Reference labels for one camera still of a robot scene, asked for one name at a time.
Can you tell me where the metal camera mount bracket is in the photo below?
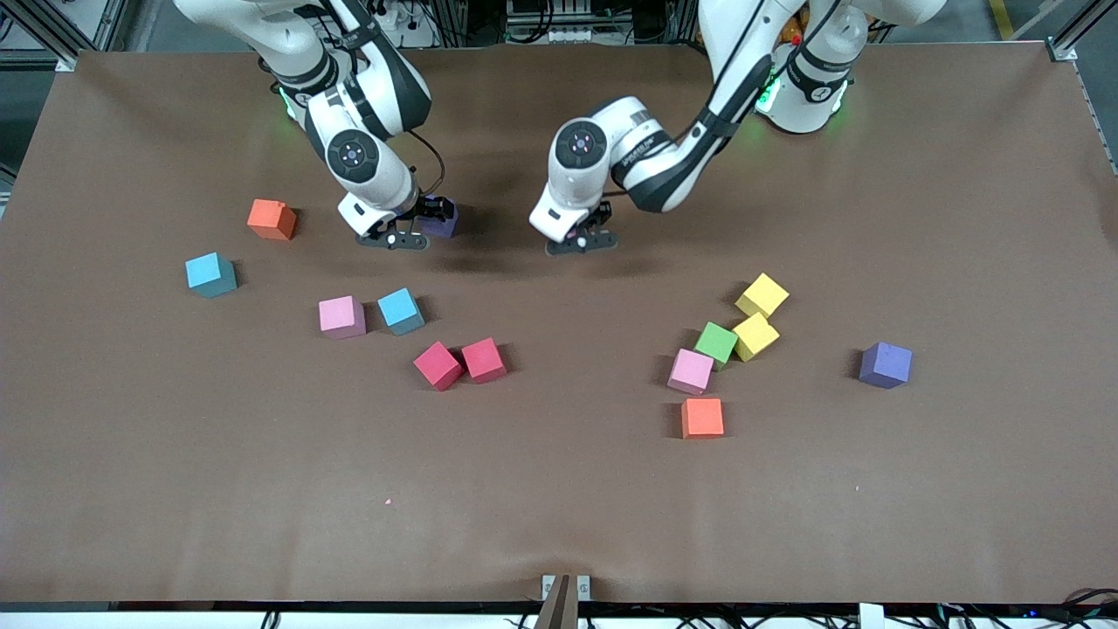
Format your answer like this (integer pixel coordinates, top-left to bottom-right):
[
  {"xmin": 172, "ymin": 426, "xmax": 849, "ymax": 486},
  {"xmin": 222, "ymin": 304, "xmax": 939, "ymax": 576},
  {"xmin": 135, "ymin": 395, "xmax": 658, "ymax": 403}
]
[{"xmin": 541, "ymin": 573, "xmax": 593, "ymax": 629}]

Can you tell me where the black cable bundle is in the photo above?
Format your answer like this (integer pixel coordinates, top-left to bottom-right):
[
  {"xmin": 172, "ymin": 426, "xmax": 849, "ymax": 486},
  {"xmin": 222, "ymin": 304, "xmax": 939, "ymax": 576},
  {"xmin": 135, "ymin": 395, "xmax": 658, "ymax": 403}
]
[{"xmin": 926, "ymin": 587, "xmax": 1118, "ymax": 629}]

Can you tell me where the cyan foam cube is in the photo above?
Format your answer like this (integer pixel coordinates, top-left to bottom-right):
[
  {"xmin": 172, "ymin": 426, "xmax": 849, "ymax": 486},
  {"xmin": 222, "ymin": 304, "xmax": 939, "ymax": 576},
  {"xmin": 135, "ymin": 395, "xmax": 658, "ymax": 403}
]
[
  {"xmin": 377, "ymin": 287, "xmax": 426, "ymax": 336},
  {"xmin": 185, "ymin": 252, "xmax": 238, "ymax": 299}
]

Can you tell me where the red foam cube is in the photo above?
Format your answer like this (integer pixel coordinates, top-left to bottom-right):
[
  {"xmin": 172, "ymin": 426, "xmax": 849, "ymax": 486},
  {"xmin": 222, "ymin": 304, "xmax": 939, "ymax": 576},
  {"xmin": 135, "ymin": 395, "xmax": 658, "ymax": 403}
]
[
  {"xmin": 460, "ymin": 337, "xmax": 508, "ymax": 384},
  {"xmin": 413, "ymin": 342, "xmax": 466, "ymax": 391}
]

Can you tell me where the orange foam cube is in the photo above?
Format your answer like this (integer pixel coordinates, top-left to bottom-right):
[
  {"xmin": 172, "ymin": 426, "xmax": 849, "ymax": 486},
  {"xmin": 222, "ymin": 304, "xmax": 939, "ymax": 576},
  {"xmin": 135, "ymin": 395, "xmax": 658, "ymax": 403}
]
[
  {"xmin": 246, "ymin": 199, "xmax": 298, "ymax": 241},
  {"xmin": 681, "ymin": 397, "xmax": 725, "ymax": 439}
]

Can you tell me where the aluminium frame rail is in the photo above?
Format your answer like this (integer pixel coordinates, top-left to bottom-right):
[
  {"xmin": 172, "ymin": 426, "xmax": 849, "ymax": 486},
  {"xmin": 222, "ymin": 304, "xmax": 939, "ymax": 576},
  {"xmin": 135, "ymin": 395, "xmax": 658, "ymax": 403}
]
[
  {"xmin": 1044, "ymin": 0, "xmax": 1118, "ymax": 176},
  {"xmin": 0, "ymin": 0, "xmax": 132, "ymax": 73}
]

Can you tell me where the green foam cube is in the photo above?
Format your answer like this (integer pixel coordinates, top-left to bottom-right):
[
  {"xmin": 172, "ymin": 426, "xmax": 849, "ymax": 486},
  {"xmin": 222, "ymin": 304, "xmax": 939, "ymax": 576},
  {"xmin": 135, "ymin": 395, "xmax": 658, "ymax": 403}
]
[{"xmin": 694, "ymin": 321, "xmax": 740, "ymax": 368}]

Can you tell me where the yellow foam cube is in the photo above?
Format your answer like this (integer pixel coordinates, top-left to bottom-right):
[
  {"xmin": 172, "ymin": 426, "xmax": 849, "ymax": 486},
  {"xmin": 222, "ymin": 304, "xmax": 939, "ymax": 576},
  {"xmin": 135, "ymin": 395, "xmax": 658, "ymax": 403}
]
[
  {"xmin": 732, "ymin": 313, "xmax": 781, "ymax": 363},
  {"xmin": 735, "ymin": 273, "xmax": 790, "ymax": 319}
]

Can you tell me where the white power strip with plugs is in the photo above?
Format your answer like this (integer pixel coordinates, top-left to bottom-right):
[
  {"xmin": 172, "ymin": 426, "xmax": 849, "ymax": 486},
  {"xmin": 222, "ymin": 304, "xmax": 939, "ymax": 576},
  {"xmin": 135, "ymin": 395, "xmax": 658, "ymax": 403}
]
[{"xmin": 376, "ymin": 0, "xmax": 438, "ymax": 50}]

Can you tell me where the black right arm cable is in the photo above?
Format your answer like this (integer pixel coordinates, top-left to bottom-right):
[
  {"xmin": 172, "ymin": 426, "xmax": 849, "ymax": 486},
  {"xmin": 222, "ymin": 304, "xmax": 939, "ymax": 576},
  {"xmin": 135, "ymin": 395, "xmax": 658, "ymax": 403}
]
[{"xmin": 404, "ymin": 129, "xmax": 447, "ymax": 209}]

